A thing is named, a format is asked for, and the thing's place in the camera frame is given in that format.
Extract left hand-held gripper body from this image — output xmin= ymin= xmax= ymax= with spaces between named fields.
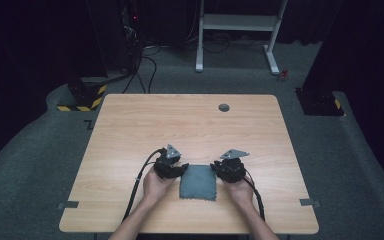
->
xmin=153 ymin=143 xmax=183 ymax=180

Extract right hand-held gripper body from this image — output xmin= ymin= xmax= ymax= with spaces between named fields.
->
xmin=213 ymin=148 xmax=251 ymax=184

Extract grey cloth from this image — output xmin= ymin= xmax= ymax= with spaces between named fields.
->
xmin=178 ymin=163 xmax=219 ymax=202

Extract person's right hand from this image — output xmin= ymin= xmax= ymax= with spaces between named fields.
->
xmin=222 ymin=178 xmax=255 ymax=206

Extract person's left hand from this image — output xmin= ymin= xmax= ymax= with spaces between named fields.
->
xmin=142 ymin=166 xmax=177 ymax=205

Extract grey tape piece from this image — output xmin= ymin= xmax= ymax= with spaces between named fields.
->
xmin=298 ymin=198 xmax=322 ymax=208
xmin=57 ymin=200 xmax=80 ymax=211

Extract black yellow striped stand base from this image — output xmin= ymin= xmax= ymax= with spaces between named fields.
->
xmin=56 ymin=76 xmax=109 ymax=113

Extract dark equipment rack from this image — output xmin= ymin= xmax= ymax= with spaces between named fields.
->
xmin=117 ymin=0 xmax=145 ymax=73

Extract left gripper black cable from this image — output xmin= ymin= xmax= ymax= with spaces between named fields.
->
xmin=122 ymin=148 xmax=165 ymax=223

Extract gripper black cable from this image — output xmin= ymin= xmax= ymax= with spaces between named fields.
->
xmin=243 ymin=168 xmax=267 ymax=222
xmin=122 ymin=148 xmax=165 ymax=223

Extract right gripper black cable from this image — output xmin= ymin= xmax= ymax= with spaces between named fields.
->
xmin=243 ymin=168 xmax=267 ymax=222

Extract black floor cables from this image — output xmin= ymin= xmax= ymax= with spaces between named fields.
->
xmin=121 ymin=44 xmax=163 ymax=95

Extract black stand base plate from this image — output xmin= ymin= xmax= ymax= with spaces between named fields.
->
xmin=294 ymin=87 xmax=346 ymax=117

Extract white metal stand frame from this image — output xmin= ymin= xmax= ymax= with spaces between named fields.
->
xmin=194 ymin=0 xmax=289 ymax=76

